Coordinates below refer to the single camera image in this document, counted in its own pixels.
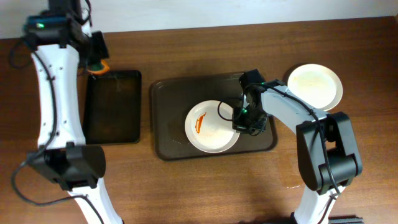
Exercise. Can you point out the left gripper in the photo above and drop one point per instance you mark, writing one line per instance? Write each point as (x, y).
(96, 58)

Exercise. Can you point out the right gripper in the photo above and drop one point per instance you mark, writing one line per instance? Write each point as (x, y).
(244, 125)

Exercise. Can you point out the green and orange sponge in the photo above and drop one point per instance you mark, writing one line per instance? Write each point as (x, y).
(99, 68)

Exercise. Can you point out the white plate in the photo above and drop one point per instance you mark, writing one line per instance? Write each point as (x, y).
(317, 85)
(208, 127)

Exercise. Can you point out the white plate top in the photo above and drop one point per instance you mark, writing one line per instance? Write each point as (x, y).
(317, 85)

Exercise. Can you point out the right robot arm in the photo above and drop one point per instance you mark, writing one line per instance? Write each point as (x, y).
(327, 151)

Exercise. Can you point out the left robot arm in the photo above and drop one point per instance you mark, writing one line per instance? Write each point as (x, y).
(61, 42)

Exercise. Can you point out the small black tray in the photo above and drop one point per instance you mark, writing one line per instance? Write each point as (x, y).
(113, 108)

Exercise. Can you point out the large brown tray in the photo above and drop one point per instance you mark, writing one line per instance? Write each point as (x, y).
(173, 98)

